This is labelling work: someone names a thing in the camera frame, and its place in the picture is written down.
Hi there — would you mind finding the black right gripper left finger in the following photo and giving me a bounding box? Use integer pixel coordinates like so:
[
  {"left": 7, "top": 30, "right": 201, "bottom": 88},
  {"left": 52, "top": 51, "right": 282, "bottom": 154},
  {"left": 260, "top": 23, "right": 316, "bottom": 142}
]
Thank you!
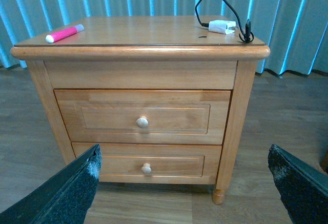
[{"left": 1, "top": 144, "right": 101, "bottom": 223}]

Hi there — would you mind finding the pale blue curtain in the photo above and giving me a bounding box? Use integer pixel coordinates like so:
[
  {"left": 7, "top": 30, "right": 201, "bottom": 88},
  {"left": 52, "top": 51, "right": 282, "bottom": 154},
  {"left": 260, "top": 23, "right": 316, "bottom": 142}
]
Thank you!
[{"left": 1, "top": 0, "right": 327, "bottom": 74}]

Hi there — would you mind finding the white charger plug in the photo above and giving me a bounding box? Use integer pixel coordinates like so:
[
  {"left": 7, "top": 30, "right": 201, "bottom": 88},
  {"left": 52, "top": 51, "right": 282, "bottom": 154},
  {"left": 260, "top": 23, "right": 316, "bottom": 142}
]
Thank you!
[{"left": 209, "top": 19, "right": 236, "bottom": 35}]

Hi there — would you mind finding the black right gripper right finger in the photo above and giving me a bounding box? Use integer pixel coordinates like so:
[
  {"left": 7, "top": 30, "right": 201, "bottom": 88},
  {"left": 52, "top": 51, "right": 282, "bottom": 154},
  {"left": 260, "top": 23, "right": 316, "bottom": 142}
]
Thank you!
[{"left": 268, "top": 144, "right": 327, "bottom": 223}]

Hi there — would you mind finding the wooden nightstand frame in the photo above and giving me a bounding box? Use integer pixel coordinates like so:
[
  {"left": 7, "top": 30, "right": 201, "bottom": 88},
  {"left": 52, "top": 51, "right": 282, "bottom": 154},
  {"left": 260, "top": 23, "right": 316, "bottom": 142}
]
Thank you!
[{"left": 11, "top": 16, "right": 270, "bottom": 205}]

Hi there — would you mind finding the black charger cable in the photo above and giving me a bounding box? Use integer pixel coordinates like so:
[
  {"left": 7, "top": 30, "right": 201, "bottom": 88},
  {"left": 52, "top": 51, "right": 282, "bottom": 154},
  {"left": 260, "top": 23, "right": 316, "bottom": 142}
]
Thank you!
[{"left": 195, "top": 0, "right": 255, "bottom": 43}]

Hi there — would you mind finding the pink marker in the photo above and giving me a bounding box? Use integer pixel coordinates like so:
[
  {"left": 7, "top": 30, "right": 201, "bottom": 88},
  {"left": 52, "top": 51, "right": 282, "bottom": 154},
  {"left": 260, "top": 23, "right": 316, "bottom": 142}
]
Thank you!
[{"left": 45, "top": 24, "right": 85, "bottom": 44}]

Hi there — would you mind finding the wooden drawer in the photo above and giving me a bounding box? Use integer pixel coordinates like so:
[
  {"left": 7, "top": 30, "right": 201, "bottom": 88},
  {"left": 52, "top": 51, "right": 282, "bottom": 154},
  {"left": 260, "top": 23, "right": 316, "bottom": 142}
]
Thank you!
[
  {"left": 55, "top": 89, "right": 231, "bottom": 145},
  {"left": 71, "top": 141, "right": 222, "bottom": 185}
]

